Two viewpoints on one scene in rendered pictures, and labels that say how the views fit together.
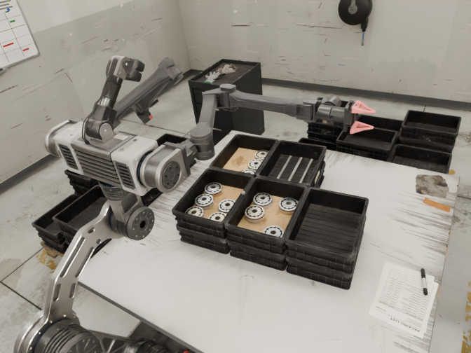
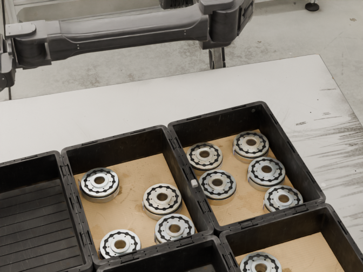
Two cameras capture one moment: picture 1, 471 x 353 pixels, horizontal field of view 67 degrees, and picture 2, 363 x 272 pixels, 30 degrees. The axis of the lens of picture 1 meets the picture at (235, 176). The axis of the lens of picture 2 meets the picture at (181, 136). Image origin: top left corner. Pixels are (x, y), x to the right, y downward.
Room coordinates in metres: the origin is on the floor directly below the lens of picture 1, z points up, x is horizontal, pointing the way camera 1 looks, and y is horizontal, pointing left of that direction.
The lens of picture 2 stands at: (2.16, -0.89, 2.24)
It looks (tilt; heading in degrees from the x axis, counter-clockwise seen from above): 45 degrees down; 132
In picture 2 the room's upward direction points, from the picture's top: straight up
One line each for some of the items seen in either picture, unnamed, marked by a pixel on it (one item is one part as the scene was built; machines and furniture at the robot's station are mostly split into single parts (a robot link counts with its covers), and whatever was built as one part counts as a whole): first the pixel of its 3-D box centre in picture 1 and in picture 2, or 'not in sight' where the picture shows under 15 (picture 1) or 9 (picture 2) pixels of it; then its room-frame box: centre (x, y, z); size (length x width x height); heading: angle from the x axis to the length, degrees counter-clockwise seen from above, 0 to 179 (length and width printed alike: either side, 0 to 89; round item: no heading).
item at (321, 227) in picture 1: (328, 227); (19, 234); (1.18, -0.40, 0.87); 0.40 x 0.30 x 0.11; 151
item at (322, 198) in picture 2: (214, 194); (242, 162); (1.47, 0.12, 0.92); 0.40 x 0.30 x 0.02; 151
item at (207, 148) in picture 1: (200, 146); not in sight; (1.10, 0.11, 1.44); 0.10 x 0.09 x 0.05; 145
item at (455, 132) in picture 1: (425, 144); not in sight; (2.45, -1.62, 0.37); 0.40 x 0.30 x 0.45; 55
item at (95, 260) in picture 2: (268, 206); (133, 191); (1.32, -0.14, 0.92); 0.40 x 0.30 x 0.02; 151
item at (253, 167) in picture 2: (204, 199); (266, 170); (1.51, 0.19, 0.86); 0.10 x 0.10 x 0.01
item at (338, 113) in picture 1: (341, 115); not in sight; (1.18, -0.42, 1.45); 0.07 x 0.07 x 0.10; 54
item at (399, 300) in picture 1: (404, 296); not in sight; (0.88, -0.66, 0.70); 0.33 x 0.23 x 0.01; 145
